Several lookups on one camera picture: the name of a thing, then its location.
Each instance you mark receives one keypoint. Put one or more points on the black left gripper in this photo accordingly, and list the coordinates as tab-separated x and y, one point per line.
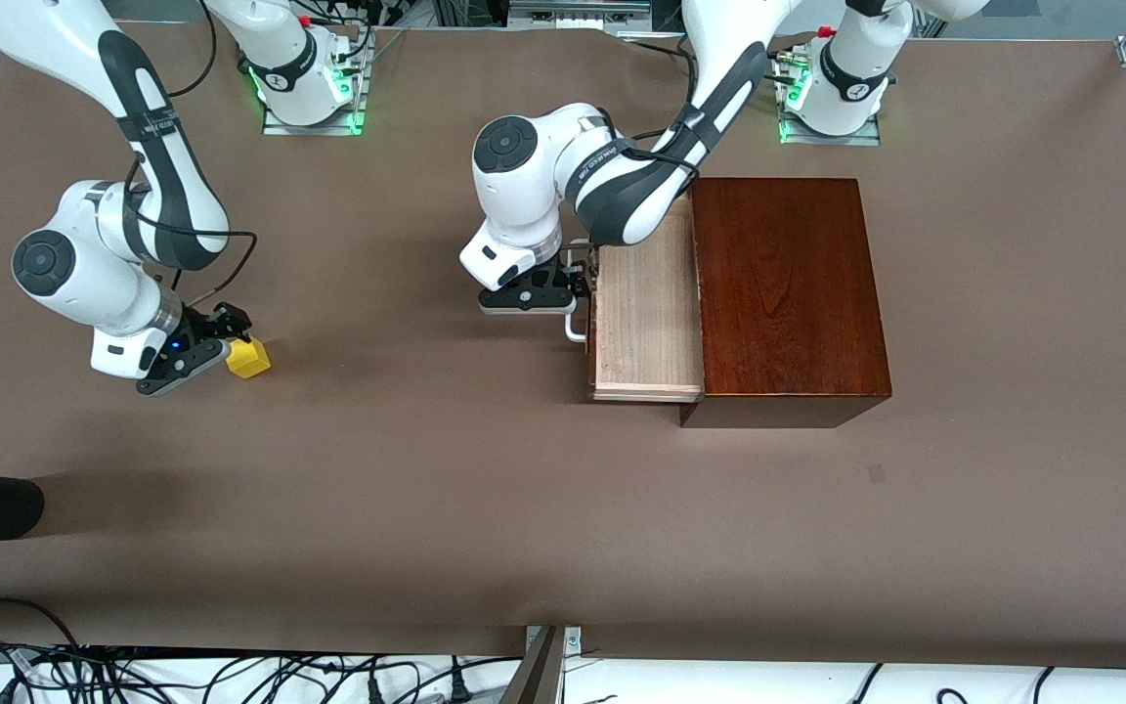
564	267

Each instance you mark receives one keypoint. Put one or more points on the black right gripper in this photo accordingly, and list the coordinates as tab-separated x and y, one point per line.
203	326

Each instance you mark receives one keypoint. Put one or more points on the yellow wooden cube block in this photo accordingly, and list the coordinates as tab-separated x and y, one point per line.
248	360

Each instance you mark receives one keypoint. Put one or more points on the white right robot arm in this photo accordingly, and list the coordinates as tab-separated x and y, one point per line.
84	284

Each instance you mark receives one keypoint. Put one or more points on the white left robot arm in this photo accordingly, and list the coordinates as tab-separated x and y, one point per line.
524	186

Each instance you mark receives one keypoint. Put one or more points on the dark brown wooden cabinet box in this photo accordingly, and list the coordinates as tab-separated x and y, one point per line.
788	293

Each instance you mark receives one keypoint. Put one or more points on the brown table cover sheet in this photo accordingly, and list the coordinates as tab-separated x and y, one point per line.
485	508

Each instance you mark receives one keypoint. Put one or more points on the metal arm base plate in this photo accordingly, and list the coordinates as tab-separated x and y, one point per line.
832	140
314	129

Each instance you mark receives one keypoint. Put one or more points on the metal frame bar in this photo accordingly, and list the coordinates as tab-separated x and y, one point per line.
578	12

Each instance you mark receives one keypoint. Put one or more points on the aluminium strut with bracket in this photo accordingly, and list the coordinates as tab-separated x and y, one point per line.
539	675

